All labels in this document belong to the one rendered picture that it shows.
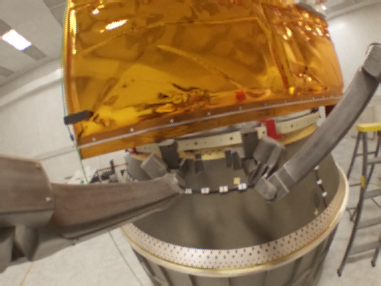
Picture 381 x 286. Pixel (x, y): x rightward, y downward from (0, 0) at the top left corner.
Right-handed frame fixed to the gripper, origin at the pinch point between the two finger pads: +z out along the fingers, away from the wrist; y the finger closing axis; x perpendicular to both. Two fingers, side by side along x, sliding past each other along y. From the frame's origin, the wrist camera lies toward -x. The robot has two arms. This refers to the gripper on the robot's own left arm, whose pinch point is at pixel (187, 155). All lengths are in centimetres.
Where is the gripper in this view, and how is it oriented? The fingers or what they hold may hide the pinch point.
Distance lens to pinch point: 62.6
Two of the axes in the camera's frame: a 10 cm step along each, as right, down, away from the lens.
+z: 2.6, -3.9, 8.8
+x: 2.4, 9.1, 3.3
